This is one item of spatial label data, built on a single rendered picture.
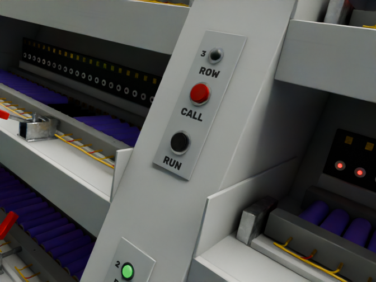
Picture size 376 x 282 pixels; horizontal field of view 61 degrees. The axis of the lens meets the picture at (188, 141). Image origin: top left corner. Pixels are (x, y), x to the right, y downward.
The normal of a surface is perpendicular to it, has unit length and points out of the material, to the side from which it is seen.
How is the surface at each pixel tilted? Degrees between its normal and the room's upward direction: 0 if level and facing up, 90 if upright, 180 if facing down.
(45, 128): 90
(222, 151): 90
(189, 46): 90
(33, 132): 90
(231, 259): 19
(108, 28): 109
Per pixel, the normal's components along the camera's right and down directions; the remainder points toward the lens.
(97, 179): 0.19, -0.94
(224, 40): -0.51, -0.20
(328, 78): -0.60, 0.11
